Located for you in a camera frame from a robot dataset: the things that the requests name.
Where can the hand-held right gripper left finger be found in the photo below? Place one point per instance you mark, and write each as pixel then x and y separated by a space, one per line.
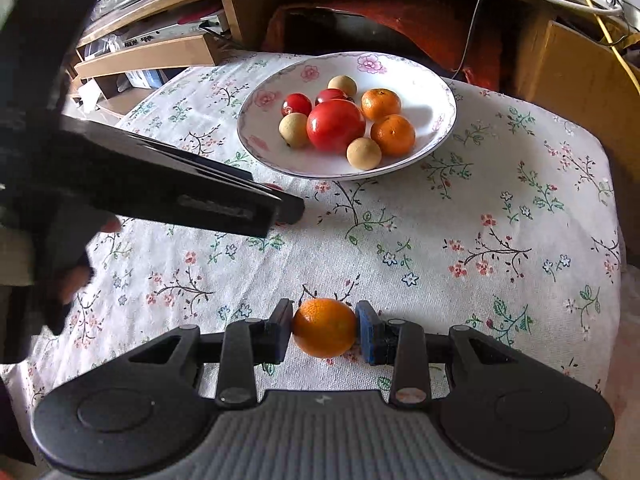
pixel 281 335

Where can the small orange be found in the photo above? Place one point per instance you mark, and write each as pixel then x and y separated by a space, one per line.
pixel 325 327
pixel 393 134
pixel 381 103

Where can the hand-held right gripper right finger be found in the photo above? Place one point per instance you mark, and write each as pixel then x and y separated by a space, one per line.
pixel 367 332

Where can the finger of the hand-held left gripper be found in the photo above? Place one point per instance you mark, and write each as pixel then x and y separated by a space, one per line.
pixel 175 190
pixel 292 212

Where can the floral tablecloth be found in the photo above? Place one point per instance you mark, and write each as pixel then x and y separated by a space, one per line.
pixel 450 235

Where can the tan longan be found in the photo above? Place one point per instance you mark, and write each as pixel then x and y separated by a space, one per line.
pixel 364 153
pixel 294 130
pixel 342 83

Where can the large red tomato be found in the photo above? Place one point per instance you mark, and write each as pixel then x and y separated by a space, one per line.
pixel 336 125

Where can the silver electronic device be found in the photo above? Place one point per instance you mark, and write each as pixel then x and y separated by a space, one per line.
pixel 170 32

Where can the wooden pull-out shelf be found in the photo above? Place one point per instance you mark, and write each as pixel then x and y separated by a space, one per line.
pixel 150 55

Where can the white floral plate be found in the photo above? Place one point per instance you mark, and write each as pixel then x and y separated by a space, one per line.
pixel 430 110

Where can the brown cardboard box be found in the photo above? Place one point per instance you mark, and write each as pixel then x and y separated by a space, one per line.
pixel 575 70

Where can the small red cherry tomato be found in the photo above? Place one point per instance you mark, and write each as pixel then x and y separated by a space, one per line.
pixel 296 105
pixel 331 95
pixel 274 187

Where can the person's left hand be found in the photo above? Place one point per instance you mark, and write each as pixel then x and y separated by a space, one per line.
pixel 79 281

